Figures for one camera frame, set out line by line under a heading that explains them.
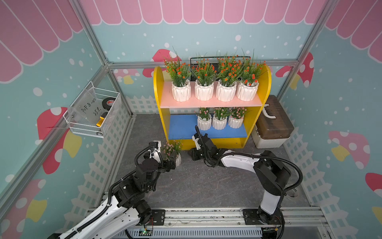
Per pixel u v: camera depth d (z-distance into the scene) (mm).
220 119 889
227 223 738
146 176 494
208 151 697
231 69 615
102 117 623
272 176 476
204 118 888
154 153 564
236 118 881
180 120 961
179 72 591
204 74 610
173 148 828
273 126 917
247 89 660
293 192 826
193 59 866
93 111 694
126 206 479
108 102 805
